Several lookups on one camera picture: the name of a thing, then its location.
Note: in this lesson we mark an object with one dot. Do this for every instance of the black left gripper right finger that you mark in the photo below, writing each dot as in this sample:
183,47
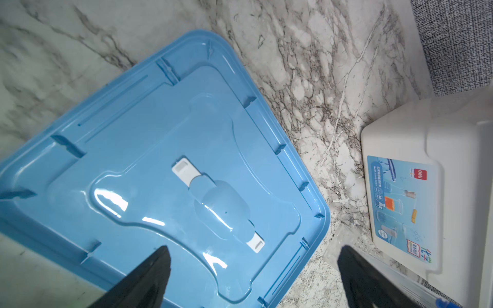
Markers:
365,286

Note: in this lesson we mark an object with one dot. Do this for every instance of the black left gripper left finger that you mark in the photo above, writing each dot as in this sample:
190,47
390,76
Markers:
145,286

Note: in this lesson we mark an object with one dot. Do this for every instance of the white plastic storage bin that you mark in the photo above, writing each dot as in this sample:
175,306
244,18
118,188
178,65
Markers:
428,173

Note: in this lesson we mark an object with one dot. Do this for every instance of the blue plastic bin lid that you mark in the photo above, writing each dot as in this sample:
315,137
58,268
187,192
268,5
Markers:
180,151

